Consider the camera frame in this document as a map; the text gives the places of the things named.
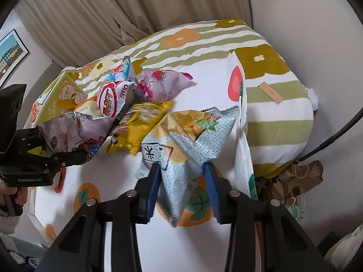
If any white plastic bag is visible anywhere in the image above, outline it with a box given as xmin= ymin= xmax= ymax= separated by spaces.
xmin=306 ymin=88 xmax=319 ymax=111

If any tan blanket tag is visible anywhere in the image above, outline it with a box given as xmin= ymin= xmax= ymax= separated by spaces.
xmin=259 ymin=82 xmax=285 ymax=102

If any blue and white snack packet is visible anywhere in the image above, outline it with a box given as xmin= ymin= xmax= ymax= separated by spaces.
xmin=106 ymin=55 xmax=137 ymax=84

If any light blue chips packet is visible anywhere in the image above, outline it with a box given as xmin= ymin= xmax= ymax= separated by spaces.
xmin=135 ymin=105 xmax=240 ymax=228

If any person's left hand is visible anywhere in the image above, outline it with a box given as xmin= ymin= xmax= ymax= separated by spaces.
xmin=0 ymin=181 xmax=29 ymax=204

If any yellow snack packet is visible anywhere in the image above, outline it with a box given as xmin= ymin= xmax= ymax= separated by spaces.
xmin=105 ymin=100 xmax=176 ymax=156

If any pink snack packet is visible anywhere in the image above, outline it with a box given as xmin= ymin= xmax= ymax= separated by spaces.
xmin=133 ymin=68 xmax=196 ymax=102

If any beige curtain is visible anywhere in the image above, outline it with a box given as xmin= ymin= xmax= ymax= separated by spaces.
xmin=15 ymin=0 xmax=253 ymax=66

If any brown paper bag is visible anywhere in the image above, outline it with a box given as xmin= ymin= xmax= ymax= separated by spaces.
xmin=255 ymin=160 xmax=324 ymax=204

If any blue grey rug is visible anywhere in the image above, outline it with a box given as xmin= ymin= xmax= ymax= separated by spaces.
xmin=0 ymin=232 xmax=54 ymax=272

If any green cardboard box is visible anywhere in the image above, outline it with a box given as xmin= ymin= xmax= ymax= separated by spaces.
xmin=30 ymin=71 xmax=88 ymax=125

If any framed wall picture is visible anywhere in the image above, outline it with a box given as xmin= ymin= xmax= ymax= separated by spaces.
xmin=0 ymin=29 xmax=29 ymax=87

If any white red circle snack packet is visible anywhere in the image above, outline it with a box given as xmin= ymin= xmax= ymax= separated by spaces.
xmin=96 ymin=80 xmax=142 ymax=119

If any black hoop stand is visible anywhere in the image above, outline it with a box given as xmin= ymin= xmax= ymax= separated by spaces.
xmin=298 ymin=110 xmax=363 ymax=160

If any purple chocolate snack packet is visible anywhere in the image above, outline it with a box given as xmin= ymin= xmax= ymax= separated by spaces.
xmin=37 ymin=113 xmax=117 ymax=162

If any cream snack packet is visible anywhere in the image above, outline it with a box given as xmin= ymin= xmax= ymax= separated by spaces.
xmin=74 ymin=99 xmax=104 ymax=117

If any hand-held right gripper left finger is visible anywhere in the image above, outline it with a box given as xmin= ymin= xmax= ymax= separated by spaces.
xmin=37 ymin=163 xmax=162 ymax=272

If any grey headboard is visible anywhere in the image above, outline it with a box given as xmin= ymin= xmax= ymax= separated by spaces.
xmin=24 ymin=62 xmax=66 ymax=105

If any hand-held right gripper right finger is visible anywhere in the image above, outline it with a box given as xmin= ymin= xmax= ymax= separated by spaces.
xmin=204 ymin=163 xmax=326 ymax=272

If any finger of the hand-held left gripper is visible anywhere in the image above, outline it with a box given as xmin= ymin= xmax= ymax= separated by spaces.
xmin=17 ymin=126 xmax=46 ymax=154
xmin=42 ymin=151 xmax=87 ymax=168

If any floral striped blanket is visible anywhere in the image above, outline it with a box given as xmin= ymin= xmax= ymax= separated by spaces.
xmin=61 ymin=19 xmax=315 ymax=173

